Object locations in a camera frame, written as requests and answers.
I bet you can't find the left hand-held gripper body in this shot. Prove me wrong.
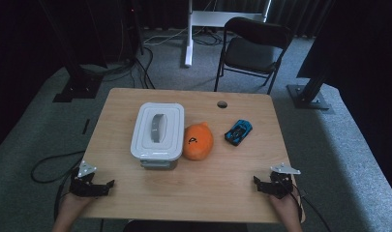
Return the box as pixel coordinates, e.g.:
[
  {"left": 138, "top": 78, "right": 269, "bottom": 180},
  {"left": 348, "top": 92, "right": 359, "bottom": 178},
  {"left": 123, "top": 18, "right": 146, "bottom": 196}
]
[{"left": 69, "top": 159, "right": 100, "bottom": 197}]

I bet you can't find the white floor cable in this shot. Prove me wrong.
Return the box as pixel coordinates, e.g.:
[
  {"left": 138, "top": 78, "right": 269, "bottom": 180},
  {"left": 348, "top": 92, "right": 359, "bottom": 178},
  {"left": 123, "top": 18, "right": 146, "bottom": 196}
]
[{"left": 143, "top": 27, "right": 189, "bottom": 46}]

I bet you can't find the person's dark clothing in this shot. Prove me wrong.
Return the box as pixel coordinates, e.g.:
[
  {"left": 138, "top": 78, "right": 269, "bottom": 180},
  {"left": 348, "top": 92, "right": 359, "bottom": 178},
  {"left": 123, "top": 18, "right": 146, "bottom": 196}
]
[{"left": 123, "top": 219, "right": 250, "bottom": 232}]

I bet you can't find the orange plush toy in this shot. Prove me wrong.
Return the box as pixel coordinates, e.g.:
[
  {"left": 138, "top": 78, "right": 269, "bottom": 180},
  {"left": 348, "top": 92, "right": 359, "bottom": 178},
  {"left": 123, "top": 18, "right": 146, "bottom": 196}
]
[{"left": 182, "top": 121, "right": 215, "bottom": 161}]

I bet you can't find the right hand-held gripper black cable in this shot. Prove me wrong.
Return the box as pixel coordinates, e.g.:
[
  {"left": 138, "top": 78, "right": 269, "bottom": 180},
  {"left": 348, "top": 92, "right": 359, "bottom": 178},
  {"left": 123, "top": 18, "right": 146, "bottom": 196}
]
[{"left": 291, "top": 180, "right": 332, "bottom": 232}]

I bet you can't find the hand-held gripper black cable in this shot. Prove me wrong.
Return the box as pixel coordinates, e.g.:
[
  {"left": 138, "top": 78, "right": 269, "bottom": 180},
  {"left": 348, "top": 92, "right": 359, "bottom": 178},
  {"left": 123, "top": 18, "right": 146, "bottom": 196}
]
[
  {"left": 31, "top": 150, "right": 86, "bottom": 223},
  {"left": 291, "top": 180, "right": 332, "bottom": 232}
]

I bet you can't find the left hand-held gripper black cable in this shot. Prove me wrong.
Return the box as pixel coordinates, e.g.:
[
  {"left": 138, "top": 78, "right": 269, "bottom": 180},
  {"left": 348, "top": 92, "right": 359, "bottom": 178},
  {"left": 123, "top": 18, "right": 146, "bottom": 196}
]
[{"left": 31, "top": 150, "right": 86, "bottom": 223}]

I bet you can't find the dark equipment rack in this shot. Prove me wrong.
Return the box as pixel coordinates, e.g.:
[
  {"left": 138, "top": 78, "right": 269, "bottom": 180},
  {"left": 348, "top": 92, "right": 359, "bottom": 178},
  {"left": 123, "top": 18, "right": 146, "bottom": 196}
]
[{"left": 86, "top": 0, "right": 145, "bottom": 63}]

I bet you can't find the black metal stand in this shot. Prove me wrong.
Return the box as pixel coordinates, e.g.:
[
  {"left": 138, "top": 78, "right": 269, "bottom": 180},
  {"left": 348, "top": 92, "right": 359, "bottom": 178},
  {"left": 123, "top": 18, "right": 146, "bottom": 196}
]
[
  {"left": 38, "top": 0, "right": 105, "bottom": 103},
  {"left": 286, "top": 0, "right": 334, "bottom": 111}
]

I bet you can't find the black folding chair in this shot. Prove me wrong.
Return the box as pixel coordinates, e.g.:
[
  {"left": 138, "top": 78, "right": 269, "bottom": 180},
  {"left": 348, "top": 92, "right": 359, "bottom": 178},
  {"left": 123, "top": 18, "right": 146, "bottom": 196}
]
[{"left": 213, "top": 16, "right": 294, "bottom": 96}]

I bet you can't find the clear brown storage box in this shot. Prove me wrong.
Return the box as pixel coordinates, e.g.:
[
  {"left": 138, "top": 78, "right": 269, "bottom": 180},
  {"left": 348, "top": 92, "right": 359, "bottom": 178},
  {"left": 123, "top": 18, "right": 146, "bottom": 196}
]
[{"left": 138, "top": 157, "right": 179, "bottom": 171}]

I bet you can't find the blue toy car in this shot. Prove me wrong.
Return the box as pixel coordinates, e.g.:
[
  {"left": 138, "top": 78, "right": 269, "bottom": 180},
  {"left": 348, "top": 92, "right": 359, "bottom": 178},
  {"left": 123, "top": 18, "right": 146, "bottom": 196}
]
[{"left": 224, "top": 119, "right": 254, "bottom": 147}]

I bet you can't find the bundle of black floor cables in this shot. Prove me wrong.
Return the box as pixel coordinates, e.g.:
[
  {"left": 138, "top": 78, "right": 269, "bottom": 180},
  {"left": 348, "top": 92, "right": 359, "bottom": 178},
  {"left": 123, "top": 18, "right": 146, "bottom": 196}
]
[{"left": 80, "top": 46, "right": 157, "bottom": 90}]

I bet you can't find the person's right hand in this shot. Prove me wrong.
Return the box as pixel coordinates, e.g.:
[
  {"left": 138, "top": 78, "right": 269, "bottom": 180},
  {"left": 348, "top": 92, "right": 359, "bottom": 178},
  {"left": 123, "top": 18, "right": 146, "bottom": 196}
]
[{"left": 270, "top": 192, "right": 303, "bottom": 221}]

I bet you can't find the person's left hand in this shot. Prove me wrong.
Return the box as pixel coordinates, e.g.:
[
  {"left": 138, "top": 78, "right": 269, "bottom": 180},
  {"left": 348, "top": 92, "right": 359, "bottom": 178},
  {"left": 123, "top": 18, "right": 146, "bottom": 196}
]
[{"left": 59, "top": 192, "right": 95, "bottom": 220}]

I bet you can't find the white lid with grey handle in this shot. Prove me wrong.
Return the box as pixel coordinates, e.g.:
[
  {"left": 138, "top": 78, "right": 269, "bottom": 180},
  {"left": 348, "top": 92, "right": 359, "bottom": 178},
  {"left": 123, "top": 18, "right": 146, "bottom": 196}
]
[{"left": 130, "top": 101, "right": 186, "bottom": 162}]

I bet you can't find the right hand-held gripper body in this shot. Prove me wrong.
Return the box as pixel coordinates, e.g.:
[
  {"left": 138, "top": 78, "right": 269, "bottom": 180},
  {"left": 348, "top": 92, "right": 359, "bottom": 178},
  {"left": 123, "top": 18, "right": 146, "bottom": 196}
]
[{"left": 269, "top": 162, "right": 302, "bottom": 199}]

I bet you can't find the white desk frame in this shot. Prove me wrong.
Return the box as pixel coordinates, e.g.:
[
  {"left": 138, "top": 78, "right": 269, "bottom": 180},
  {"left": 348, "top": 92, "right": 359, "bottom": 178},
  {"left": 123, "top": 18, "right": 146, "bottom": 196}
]
[{"left": 183, "top": 0, "right": 272, "bottom": 68}]

